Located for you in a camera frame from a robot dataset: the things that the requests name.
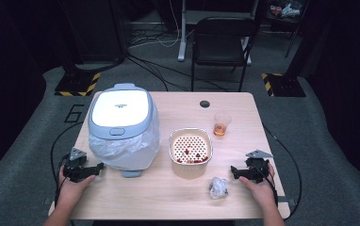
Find white and grey-blue trash bin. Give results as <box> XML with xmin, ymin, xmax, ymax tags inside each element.
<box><xmin>87</xmin><ymin>83</ymin><xmax>161</xmax><ymax>179</ymax></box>

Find hazard-striped black stand base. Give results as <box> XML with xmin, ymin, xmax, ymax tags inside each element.
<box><xmin>261</xmin><ymin>73</ymin><xmax>307</xmax><ymax>98</ymax></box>
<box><xmin>54</xmin><ymin>62</ymin><xmax>102</xmax><ymax>97</ymax></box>

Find black cabinet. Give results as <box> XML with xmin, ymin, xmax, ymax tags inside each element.
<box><xmin>59</xmin><ymin>0</ymin><xmax>127</xmax><ymax>64</ymax></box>

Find white plastic bin bag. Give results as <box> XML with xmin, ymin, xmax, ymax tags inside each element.
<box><xmin>88</xmin><ymin>122</ymin><xmax>162</xmax><ymax>172</ymax></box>

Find black folding chair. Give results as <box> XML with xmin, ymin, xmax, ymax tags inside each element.
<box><xmin>190</xmin><ymin>17</ymin><xmax>259</xmax><ymax>92</ymax></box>

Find beige strainer container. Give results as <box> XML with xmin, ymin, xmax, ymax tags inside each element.
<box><xmin>168</xmin><ymin>126</ymin><xmax>214</xmax><ymax>180</ymax></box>

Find person's right hand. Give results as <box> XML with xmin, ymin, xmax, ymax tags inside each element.
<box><xmin>237</xmin><ymin>163</ymin><xmax>278</xmax><ymax>210</ymax></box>

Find red food scraps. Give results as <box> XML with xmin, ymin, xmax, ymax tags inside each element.
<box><xmin>176</xmin><ymin>147</ymin><xmax>209</xmax><ymax>165</ymax></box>

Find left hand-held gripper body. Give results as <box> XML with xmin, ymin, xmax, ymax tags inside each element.
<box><xmin>62</xmin><ymin>147</ymin><xmax>90</xmax><ymax>184</ymax></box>

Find white floor cable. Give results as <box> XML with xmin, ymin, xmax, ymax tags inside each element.
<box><xmin>127</xmin><ymin>0</ymin><xmax>182</xmax><ymax>50</ymax></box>

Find person's left hand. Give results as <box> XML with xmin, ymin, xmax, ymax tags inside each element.
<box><xmin>57</xmin><ymin>166</ymin><xmax>97</xmax><ymax>205</ymax></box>

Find shelf with clutter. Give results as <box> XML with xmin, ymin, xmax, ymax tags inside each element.
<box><xmin>267</xmin><ymin>1</ymin><xmax>303</xmax><ymax>19</ymax></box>

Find clear plastic wrap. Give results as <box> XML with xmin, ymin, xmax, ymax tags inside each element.
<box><xmin>208</xmin><ymin>176</ymin><xmax>229</xmax><ymax>201</ymax></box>

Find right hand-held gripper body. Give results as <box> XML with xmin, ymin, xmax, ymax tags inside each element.
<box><xmin>245</xmin><ymin>149</ymin><xmax>274</xmax><ymax>185</ymax></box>

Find black floor cables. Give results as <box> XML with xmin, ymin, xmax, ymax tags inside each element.
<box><xmin>124</xmin><ymin>27</ymin><xmax>229</xmax><ymax>92</ymax></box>

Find white desk frame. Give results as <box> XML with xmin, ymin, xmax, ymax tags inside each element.
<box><xmin>177</xmin><ymin>0</ymin><xmax>260</xmax><ymax>66</ymax></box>

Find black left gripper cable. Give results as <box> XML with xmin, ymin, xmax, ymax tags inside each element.
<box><xmin>50</xmin><ymin>121</ymin><xmax>85</xmax><ymax>208</ymax></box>

